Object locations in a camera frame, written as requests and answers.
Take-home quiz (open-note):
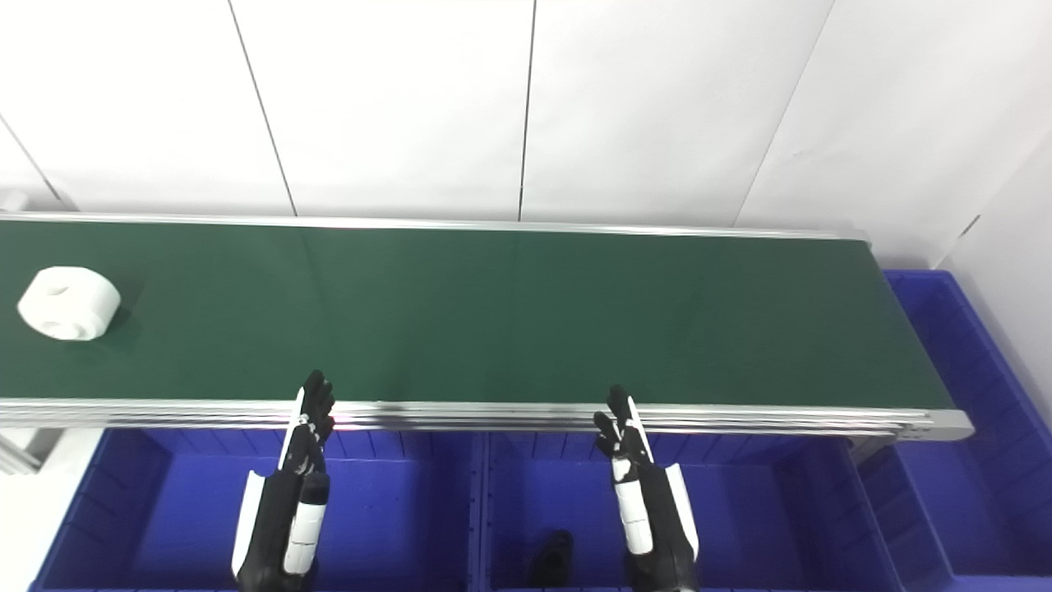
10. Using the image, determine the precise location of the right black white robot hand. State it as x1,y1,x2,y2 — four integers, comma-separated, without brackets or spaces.
593,384,701,592

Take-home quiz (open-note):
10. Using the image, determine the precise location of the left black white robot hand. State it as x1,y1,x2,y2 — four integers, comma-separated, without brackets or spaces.
232,369,337,592

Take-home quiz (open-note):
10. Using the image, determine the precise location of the white cylindrical part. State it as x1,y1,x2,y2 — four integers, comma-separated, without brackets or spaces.
16,266,122,342

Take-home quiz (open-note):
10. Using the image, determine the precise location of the blue plastic bin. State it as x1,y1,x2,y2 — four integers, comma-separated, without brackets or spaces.
477,431,905,592
855,269,1052,592
29,427,483,592

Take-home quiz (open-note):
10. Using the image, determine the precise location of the small black part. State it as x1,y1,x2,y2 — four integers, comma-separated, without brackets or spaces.
526,530,575,590

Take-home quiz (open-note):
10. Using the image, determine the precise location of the green conveyor belt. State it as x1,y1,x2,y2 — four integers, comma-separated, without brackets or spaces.
0,211,976,479
0,220,955,410

